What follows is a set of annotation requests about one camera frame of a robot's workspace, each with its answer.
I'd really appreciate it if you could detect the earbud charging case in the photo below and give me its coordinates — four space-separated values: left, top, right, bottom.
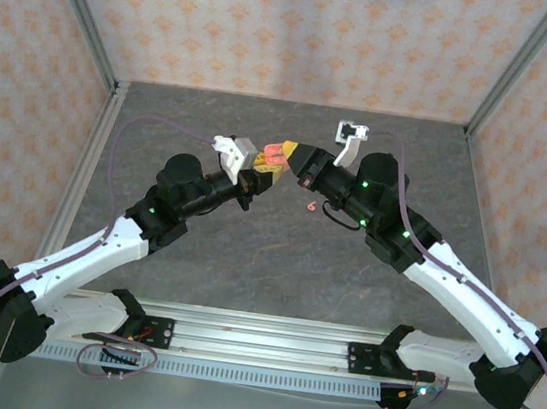
261 141 290 164

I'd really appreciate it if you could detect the aluminium base beam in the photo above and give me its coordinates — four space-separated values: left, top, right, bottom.
51 286 491 395

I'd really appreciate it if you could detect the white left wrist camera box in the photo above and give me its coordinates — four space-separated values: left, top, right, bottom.
207 131 263 188

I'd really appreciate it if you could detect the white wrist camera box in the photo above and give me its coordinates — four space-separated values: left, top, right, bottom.
207 131 263 188
331 119 372 171

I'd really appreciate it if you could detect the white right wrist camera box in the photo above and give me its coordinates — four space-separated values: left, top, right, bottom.
331 119 372 171

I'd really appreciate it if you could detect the black ribbon cable loop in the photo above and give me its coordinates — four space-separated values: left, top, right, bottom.
318 198 371 232

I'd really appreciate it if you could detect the aluminium frame corner post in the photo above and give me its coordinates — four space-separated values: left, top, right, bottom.
462 0 547 149
21 0 133 94

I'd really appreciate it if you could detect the wire bundle with green light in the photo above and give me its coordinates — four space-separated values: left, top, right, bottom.
385 368 449 409

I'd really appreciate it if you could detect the short purple cable loop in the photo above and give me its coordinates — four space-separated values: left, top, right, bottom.
73 329 160 386

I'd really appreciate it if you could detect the slotted grey cable duct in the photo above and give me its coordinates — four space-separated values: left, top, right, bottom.
23 336 395 407

